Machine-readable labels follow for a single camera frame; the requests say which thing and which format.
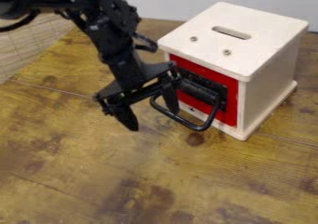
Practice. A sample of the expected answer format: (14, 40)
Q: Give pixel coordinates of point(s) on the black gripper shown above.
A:
(136, 79)

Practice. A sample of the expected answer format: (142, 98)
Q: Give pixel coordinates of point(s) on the red drawer front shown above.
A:
(228, 117)

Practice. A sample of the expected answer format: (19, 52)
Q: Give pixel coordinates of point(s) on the black metal drawer handle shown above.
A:
(204, 93)

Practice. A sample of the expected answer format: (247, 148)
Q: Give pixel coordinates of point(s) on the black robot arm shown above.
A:
(109, 21)

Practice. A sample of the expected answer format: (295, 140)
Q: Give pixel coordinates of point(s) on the white wooden box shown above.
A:
(251, 45)

